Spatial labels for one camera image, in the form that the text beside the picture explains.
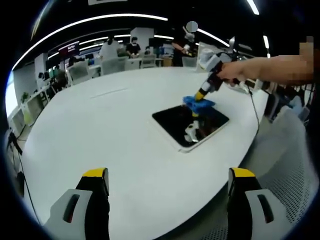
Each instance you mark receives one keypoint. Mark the black tablet white frame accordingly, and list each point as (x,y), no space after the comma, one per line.
(175,125)

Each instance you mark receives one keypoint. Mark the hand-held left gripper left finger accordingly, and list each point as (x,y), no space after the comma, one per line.
(82,210)

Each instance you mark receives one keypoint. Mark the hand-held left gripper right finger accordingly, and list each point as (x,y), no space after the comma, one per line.
(250,210)

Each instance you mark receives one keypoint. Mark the ceiling air vent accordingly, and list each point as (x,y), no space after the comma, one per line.
(107,2)

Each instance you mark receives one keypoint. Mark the white office chair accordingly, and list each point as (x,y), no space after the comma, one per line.
(78,70)
(148,61)
(190,61)
(112,65)

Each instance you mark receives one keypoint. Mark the red wall screen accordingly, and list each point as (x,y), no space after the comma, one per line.
(69,47)

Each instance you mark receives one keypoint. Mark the white grey device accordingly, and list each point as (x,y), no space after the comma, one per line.
(243,87)

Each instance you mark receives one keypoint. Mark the green potted plant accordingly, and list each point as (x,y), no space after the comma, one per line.
(25,97)

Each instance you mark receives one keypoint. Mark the grey mesh chair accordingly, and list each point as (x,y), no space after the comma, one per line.
(282,162)

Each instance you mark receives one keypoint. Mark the blue cleaning cloth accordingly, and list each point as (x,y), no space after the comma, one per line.
(200,103)

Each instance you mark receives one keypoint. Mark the short ceiling light strip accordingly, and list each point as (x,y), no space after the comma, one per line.
(253,7)

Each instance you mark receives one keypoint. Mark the long curved ceiling light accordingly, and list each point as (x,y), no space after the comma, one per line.
(82,21)

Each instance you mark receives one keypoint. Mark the black monitor stand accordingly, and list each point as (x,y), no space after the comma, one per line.
(15,143)

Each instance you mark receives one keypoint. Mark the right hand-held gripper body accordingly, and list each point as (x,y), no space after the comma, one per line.
(212,62)

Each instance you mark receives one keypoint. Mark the person's right hand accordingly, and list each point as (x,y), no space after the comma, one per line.
(235,72)

